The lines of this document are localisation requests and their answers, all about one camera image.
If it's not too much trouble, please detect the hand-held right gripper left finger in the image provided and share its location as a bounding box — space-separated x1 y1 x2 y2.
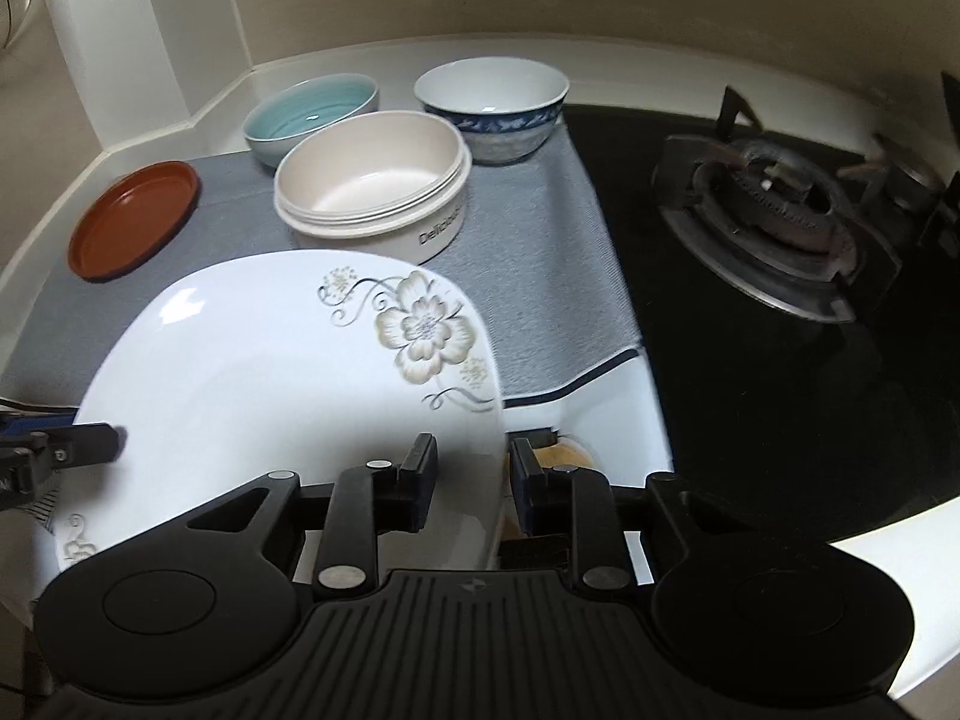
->
180 433 440 593

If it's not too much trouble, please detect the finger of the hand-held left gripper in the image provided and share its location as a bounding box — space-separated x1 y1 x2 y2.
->
0 424 127 512
0 409 80 437

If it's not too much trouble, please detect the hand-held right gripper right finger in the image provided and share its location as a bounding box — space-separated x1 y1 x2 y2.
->
501 431 758 592

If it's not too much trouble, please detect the white floral plate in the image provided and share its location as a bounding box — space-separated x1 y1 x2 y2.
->
54 249 507 586

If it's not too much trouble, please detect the brown plate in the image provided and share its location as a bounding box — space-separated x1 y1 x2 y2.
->
67 160 202 284

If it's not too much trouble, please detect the beige bowl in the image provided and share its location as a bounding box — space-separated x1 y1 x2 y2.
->
272 111 473 265

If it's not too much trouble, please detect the white bowl with blue pattern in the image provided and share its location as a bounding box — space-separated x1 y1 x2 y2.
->
414 60 569 167

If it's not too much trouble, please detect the light blue bowl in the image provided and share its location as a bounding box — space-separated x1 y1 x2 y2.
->
242 73 380 168

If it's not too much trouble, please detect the grey and white counter mat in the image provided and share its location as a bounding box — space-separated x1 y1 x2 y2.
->
0 136 676 601

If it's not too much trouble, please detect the black glass gas cooktop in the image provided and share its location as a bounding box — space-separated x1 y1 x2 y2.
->
562 101 960 548

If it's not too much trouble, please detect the gas burner with steel ring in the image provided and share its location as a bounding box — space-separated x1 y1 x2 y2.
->
660 139 860 325

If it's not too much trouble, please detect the wire fan guard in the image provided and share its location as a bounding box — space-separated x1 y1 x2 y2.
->
0 0 40 80

